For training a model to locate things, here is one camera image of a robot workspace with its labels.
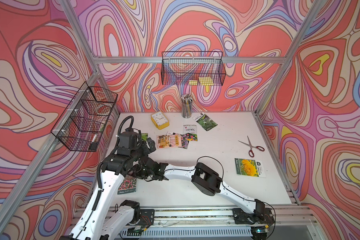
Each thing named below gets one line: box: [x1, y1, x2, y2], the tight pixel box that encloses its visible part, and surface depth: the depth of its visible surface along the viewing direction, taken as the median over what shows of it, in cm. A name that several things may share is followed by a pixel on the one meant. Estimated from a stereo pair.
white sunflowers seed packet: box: [183, 124, 197, 134], surface depth 113 cm
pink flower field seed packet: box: [117, 176, 137, 195], surface depth 84 cm
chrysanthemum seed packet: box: [178, 132, 198, 149], surface depth 106 cm
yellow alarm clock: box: [151, 111, 170, 130], surface depth 113 cm
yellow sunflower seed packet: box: [234, 157, 266, 178], surface depth 92 cm
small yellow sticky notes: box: [188, 80, 198, 86], surface depth 84 cm
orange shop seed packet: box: [156, 134, 182, 149], surface depth 104 cm
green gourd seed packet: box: [193, 112, 218, 132], surface depth 117 cm
